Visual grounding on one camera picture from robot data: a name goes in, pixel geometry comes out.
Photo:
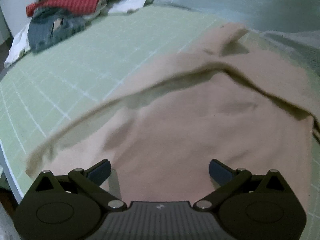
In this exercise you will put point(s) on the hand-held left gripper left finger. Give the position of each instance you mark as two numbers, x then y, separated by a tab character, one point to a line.
100	172

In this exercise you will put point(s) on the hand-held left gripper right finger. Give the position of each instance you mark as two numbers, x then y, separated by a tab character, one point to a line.
220	172

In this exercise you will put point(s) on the beige garment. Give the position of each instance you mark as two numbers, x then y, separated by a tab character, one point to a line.
187	117

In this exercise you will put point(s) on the green grid mat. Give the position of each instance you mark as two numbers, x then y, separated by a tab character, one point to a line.
75	67

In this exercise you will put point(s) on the white garment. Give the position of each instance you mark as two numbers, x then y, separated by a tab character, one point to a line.
17	47

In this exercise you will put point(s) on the ripped blue jeans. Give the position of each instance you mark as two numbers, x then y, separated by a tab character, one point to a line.
42	32

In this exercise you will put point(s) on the light blue printed sheet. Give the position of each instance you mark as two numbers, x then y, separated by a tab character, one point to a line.
225	2

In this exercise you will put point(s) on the white folded cloth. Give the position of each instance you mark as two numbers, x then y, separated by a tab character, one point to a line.
130	5

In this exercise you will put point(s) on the red checkered shirt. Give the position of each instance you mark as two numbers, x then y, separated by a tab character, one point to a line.
70	1

